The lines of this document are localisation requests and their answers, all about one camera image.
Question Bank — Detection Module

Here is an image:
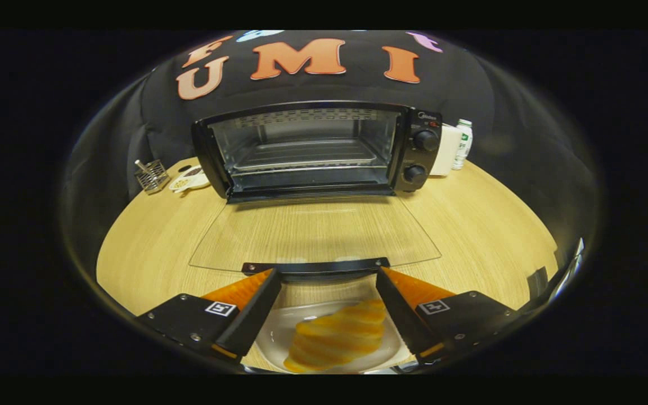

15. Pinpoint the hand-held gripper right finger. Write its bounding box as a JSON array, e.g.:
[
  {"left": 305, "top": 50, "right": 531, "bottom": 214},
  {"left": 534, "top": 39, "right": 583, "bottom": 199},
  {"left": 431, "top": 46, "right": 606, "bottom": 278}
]
[{"left": 376, "top": 267, "right": 521, "bottom": 365}]

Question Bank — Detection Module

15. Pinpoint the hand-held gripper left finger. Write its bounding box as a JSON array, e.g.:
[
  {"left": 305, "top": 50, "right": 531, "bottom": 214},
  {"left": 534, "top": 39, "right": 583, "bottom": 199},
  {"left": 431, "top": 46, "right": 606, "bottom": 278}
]
[{"left": 136, "top": 268, "right": 283, "bottom": 365}]

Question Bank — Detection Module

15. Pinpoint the yellow croissant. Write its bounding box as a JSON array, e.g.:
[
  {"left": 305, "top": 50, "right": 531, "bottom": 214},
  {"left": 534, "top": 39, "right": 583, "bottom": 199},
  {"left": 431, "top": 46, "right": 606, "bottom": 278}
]
[{"left": 283, "top": 299, "right": 388, "bottom": 374}]

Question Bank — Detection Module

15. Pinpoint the black toaster oven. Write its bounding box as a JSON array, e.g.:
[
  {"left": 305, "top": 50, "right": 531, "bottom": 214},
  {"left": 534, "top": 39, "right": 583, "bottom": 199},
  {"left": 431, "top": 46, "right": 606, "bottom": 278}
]
[{"left": 188, "top": 100, "right": 444, "bottom": 277}]

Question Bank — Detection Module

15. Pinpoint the white slot toaster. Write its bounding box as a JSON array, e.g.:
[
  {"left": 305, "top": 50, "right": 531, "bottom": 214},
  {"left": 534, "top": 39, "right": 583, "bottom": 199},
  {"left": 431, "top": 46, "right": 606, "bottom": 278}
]
[{"left": 430, "top": 124, "right": 462, "bottom": 177}]

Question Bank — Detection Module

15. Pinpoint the clear glass plate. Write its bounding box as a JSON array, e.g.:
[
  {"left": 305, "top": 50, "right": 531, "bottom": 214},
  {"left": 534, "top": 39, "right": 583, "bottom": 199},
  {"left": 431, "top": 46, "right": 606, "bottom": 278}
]
[{"left": 255, "top": 301, "right": 412, "bottom": 375}]

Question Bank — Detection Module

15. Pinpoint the white divided snack dish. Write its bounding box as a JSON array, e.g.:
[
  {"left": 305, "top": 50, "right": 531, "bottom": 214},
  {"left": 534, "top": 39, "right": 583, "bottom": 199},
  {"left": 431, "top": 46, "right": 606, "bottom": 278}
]
[{"left": 169, "top": 164, "right": 210, "bottom": 194}]

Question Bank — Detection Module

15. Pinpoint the white bottle with green label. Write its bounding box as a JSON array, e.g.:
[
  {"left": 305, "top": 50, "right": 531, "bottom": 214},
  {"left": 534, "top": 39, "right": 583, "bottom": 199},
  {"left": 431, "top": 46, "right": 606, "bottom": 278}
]
[{"left": 451, "top": 119, "right": 474, "bottom": 171}]

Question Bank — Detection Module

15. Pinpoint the metal wire basket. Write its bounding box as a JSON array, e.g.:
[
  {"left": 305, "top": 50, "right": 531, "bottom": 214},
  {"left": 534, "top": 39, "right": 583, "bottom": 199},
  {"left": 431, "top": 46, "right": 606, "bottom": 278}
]
[{"left": 134, "top": 159, "right": 171, "bottom": 195}]

